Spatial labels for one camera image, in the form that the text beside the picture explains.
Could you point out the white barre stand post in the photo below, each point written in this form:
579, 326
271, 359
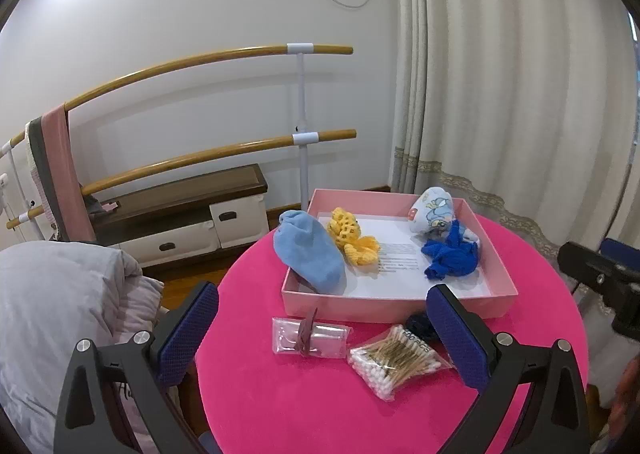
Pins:
302, 136

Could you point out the pink round table cover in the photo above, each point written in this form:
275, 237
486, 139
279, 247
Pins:
259, 402

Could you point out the dark navy knitted item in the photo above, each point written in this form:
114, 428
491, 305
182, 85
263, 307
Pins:
420, 326

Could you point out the yellow crocheted toy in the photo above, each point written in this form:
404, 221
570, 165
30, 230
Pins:
344, 230

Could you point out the lower wooden ballet bar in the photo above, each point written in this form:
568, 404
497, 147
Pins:
187, 161

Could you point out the patterned light blue sock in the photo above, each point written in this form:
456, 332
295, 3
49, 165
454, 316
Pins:
432, 214

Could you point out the cotton swabs plastic bag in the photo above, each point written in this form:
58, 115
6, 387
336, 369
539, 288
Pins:
388, 362

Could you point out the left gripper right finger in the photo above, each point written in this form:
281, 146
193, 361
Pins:
553, 418

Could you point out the upper wooden ballet bar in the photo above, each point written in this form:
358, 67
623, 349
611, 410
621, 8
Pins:
195, 61

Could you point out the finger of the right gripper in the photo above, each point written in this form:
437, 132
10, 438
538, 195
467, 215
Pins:
614, 249
588, 267

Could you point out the pink cardboard box tray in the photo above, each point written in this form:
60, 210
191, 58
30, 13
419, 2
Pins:
488, 292

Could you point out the white drawer bench cabinet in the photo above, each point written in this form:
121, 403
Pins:
183, 219

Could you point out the wooden ballet bar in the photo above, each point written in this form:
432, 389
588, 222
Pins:
187, 161
195, 61

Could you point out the grey quilted bedding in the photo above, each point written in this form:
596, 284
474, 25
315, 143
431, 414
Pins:
53, 295

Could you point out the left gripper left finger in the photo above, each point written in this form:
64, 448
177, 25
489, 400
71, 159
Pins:
91, 418

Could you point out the white printed paper sheet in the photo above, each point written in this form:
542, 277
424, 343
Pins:
399, 273

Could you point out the royal blue knitted cloth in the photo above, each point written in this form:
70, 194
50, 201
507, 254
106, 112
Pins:
457, 255

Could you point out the cream embroidered curtain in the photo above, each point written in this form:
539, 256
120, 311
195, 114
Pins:
527, 109

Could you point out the pink grey hanging towel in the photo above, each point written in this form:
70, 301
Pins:
53, 172

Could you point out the clear bag with brown tie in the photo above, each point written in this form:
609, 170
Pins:
310, 338

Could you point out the plain light blue sock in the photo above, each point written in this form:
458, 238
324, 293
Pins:
304, 245

